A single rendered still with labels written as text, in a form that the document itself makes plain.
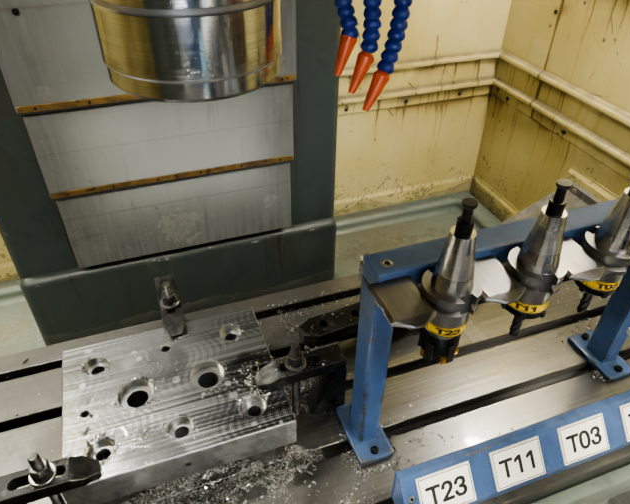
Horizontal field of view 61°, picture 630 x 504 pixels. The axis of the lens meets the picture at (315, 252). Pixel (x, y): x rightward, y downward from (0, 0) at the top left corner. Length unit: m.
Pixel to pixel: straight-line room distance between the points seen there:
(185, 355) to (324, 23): 0.65
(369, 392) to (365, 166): 1.07
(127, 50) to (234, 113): 0.59
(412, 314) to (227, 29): 0.32
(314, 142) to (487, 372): 0.58
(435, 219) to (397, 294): 1.28
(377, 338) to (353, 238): 1.08
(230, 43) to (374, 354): 0.40
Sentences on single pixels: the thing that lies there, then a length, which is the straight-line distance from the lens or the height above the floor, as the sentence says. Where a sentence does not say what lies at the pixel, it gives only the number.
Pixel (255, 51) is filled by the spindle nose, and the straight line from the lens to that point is 0.47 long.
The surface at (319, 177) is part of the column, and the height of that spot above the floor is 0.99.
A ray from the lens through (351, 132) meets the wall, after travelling 1.62.
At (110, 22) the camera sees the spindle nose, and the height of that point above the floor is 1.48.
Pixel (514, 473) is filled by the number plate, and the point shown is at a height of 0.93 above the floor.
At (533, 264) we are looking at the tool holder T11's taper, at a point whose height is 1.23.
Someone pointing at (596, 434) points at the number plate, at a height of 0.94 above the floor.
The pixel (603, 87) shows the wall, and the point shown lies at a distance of 1.50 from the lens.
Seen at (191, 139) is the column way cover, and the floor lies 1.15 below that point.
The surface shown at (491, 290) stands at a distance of 0.61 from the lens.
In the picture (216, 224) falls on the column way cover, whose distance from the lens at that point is 1.16.
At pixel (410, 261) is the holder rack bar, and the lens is 0.61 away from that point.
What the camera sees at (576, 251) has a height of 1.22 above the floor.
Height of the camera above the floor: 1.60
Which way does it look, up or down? 38 degrees down
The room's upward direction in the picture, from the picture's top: 1 degrees clockwise
